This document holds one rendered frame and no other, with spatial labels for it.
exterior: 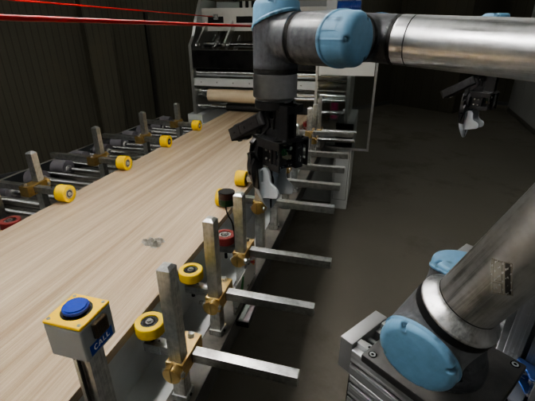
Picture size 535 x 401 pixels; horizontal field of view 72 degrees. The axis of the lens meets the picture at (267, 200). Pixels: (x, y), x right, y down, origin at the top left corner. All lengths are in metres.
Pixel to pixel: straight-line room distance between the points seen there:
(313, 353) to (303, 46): 1.87
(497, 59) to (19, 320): 1.23
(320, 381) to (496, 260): 1.69
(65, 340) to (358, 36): 0.62
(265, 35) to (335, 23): 0.12
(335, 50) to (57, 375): 0.91
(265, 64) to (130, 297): 0.83
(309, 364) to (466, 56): 1.83
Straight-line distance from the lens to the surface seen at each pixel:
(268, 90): 0.63
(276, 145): 0.62
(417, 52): 0.63
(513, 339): 0.99
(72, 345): 0.68
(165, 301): 0.94
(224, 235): 1.45
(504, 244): 0.50
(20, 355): 1.16
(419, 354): 0.59
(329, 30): 0.55
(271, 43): 0.61
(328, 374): 2.15
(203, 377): 1.22
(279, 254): 1.41
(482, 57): 0.60
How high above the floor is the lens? 1.62
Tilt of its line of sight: 25 degrees down
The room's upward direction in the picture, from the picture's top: straight up
